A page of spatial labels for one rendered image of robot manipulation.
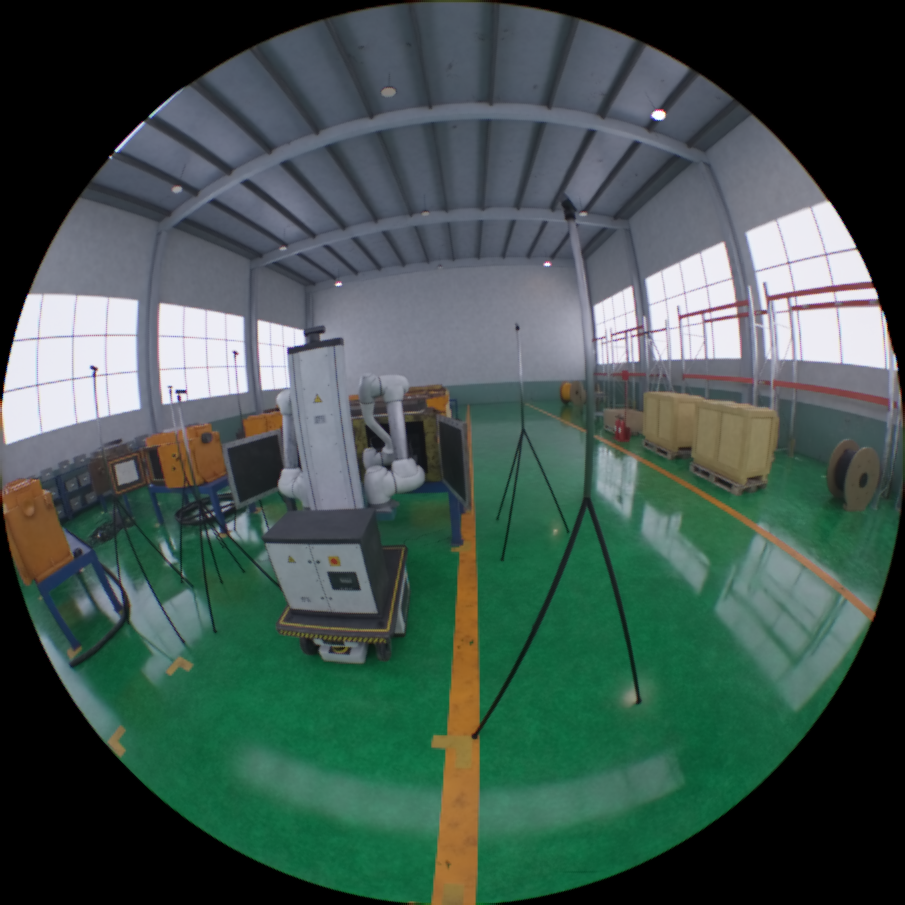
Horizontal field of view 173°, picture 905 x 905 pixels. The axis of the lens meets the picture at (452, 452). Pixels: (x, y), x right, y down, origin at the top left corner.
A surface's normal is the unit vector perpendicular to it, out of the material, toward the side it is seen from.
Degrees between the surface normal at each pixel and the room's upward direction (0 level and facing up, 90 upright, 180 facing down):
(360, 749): 0
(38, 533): 90
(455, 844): 0
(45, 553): 90
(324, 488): 90
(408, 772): 0
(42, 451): 90
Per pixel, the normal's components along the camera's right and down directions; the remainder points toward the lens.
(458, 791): -0.07, -0.97
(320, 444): 0.04, 0.23
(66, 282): 1.00, -0.06
